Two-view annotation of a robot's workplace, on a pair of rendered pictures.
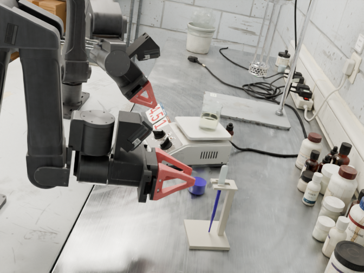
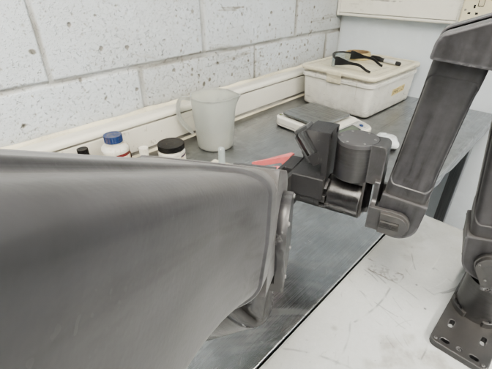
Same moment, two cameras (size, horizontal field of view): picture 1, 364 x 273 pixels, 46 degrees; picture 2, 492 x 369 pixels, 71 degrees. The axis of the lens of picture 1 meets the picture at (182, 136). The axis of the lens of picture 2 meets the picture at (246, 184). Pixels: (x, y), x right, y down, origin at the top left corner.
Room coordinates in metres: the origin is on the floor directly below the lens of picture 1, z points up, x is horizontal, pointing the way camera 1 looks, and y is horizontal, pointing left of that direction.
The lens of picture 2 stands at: (1.07, 0.34, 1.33)
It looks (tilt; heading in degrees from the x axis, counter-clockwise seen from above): 32 degrees down; 224
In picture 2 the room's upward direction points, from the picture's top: straight up
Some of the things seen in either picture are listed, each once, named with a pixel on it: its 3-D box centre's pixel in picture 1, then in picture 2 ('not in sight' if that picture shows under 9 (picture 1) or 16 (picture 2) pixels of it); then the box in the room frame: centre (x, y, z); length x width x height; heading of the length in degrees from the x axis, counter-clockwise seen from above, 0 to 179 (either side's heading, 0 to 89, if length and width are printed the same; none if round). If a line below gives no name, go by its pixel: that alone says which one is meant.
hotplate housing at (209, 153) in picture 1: (190, 142); not in sight; (1.01, -0.02, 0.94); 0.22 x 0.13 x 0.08; 115
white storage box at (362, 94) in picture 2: not in sight; (358, 81); (-0.21, -0.28, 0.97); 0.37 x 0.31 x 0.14; 178
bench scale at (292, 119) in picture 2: not in sight; (322, 122); (0.14, -0.21, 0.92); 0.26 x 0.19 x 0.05; 85
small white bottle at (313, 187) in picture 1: (313, 188); not in sight; (0.89, -0.33, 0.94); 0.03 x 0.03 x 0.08
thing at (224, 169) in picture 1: (223, 176); not in sight; (0.69, -0.09, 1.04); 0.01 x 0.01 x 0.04; 13
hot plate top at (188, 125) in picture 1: (202, 128); not in sight; (1.02, -0.05, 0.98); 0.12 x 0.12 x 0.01; 25
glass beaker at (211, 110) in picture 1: (209, 116); not in sight; (1.01, -0.06, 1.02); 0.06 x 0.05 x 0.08; 154
